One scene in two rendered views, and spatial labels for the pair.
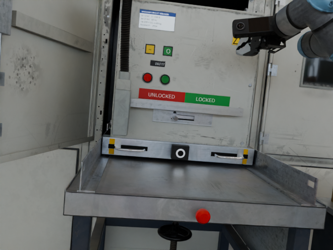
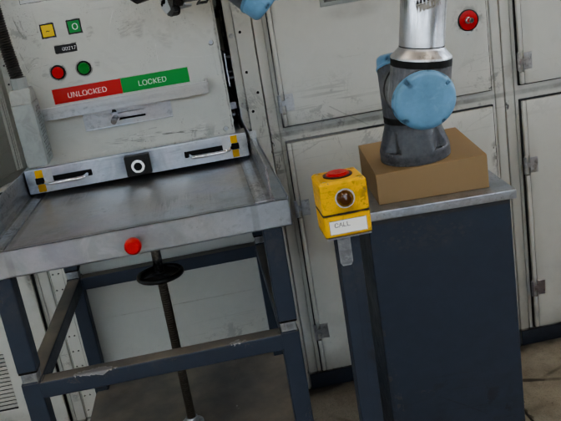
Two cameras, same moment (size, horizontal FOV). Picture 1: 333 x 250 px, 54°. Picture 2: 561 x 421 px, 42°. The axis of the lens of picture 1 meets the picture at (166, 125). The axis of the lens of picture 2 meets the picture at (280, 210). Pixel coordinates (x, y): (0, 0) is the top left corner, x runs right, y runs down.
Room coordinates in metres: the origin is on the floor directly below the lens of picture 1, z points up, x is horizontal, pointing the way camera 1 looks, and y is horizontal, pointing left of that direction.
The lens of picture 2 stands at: (-0.60, -0.42, 1.21)
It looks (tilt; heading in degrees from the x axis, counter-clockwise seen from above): 16 degrees down; 1
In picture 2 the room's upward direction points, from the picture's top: 9 degrees counter-clockwise
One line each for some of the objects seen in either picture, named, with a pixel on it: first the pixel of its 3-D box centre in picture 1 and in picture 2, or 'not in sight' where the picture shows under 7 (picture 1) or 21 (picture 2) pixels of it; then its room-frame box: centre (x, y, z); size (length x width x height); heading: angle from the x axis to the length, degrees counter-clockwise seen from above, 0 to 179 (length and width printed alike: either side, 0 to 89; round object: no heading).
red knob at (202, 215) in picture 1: (201, 215); (133, 244); (0.72, -0.10, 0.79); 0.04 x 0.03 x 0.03; 6
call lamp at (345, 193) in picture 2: not in sight; (346, 199); (0.54, -0.50, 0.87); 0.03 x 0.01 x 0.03; 96
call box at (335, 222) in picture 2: not in sight; (341, 202); (0.59, -0.49, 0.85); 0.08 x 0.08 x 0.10; 6
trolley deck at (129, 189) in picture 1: (180, 174); (143, 196); (1.08, -0.06, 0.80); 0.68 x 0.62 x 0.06; 6
